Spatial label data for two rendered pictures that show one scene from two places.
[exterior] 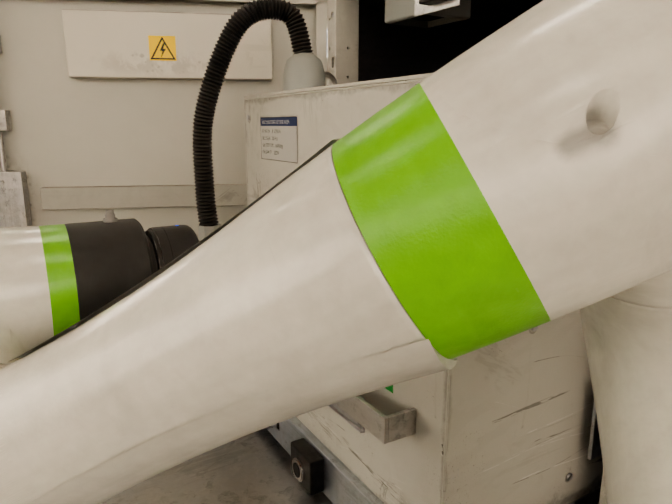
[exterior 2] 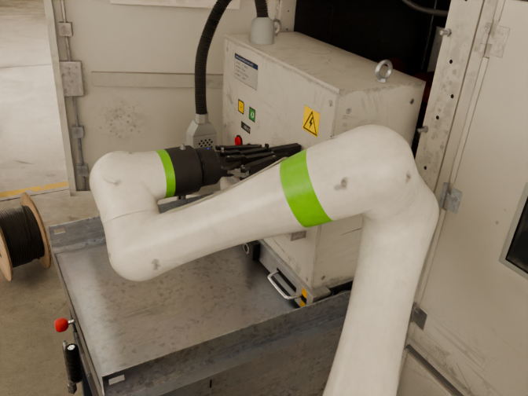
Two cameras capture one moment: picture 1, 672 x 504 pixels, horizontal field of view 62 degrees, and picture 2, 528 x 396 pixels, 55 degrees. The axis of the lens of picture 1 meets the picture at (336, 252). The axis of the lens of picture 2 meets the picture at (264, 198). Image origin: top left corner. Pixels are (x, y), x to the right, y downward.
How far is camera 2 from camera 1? 55 cm
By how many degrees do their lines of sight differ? 16
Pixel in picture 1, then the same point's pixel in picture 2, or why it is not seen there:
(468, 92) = (316, 167)
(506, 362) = not seen: hidden behind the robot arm
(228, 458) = not seen: hidden behind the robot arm
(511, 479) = (347, 259)
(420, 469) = (306, 252)
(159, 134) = (165, 40)
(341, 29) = not seen: outside the picture
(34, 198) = (86, 77)
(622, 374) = (365, 231)
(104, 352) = (208, 218)
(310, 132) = (265, 78)
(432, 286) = (302, 214)
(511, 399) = (350, 225)
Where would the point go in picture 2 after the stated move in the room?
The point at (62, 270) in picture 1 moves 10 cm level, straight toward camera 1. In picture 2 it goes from (170, 173) to (188, 199)
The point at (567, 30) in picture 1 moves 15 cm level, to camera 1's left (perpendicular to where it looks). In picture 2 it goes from (341, 158) to (232, 150)
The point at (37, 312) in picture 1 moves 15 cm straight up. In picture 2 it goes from (161, 189) to (159, 109)
